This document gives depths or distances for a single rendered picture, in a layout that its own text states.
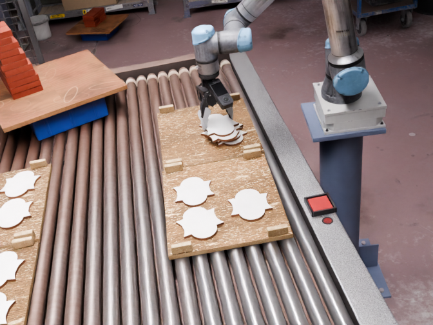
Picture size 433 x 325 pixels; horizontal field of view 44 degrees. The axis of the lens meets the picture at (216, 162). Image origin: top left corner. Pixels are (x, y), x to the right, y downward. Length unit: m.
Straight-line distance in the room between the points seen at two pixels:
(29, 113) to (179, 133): 0.59
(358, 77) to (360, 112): 0.22
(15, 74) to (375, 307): 1.61
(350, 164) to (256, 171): 0.54
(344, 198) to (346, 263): 0.84
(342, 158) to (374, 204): 0.95
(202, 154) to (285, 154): 0.29
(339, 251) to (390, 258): 1.30
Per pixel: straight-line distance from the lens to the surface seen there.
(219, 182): 1.70
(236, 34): 1.75
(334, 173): 2.18
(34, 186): 1.92
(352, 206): 2.30
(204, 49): 1.75
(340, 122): 2.00
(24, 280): 1.57
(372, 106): 2.00
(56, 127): 2.20
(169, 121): 2.07
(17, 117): 2.16
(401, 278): 2.68
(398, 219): 2.97
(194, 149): 1.88
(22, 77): 2.29
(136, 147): 1.99
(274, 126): 1.99
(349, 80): 1.81
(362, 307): 1.35
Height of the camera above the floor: 1.96
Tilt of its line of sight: 35 degrees down
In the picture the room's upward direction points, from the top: 9 degrees counter-clockwise
